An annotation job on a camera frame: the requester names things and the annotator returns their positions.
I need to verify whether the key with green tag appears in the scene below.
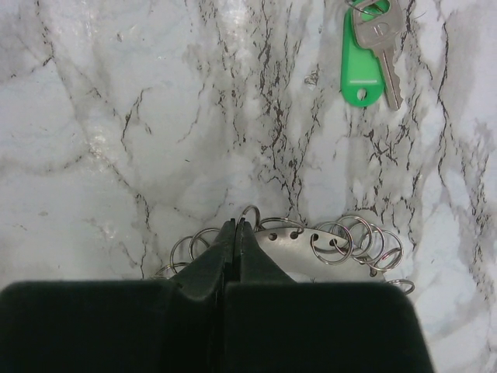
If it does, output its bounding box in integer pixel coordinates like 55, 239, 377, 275
340, 1, 404, 110

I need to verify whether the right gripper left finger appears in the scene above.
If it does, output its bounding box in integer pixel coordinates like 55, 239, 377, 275
1, 221, 235, 372

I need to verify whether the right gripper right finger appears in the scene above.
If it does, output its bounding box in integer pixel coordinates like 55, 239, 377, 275
224, 218, 438, 373

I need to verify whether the metal disc keyring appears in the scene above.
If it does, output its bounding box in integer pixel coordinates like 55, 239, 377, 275
151, 205, 415, 303

